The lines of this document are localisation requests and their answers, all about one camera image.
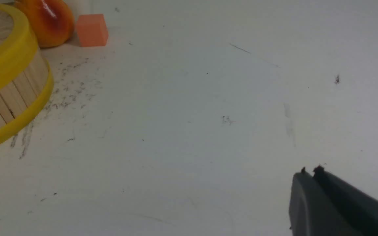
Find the yellow rimmed bamboo steamer basket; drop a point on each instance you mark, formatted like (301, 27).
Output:
(26, 80)

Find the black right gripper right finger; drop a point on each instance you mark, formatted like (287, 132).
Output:
(356, 207)

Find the orange foam cube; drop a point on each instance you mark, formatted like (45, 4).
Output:
(92, 30)

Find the orange red peach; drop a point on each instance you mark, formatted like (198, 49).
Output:
(51, 20)

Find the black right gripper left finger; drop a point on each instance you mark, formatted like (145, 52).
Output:
(311, 212)

